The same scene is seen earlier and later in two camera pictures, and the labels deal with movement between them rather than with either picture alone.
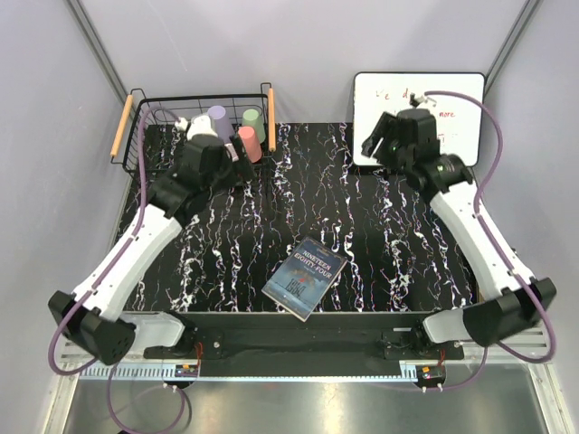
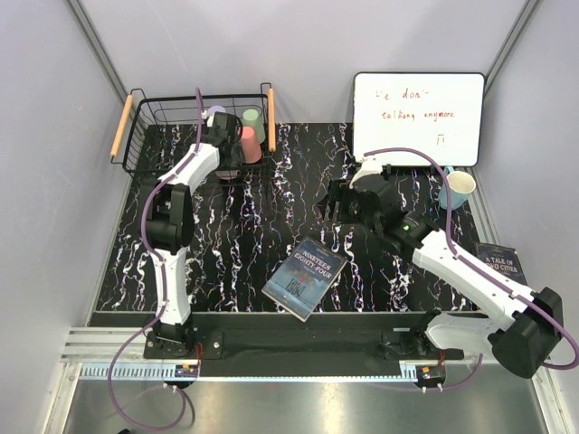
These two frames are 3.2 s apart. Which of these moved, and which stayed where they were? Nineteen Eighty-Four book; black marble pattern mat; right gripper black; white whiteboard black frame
Moved: right gripper black
Stayed: black marble pattern mat; white whiteboard black frame; Nineteen Eighty-Four book
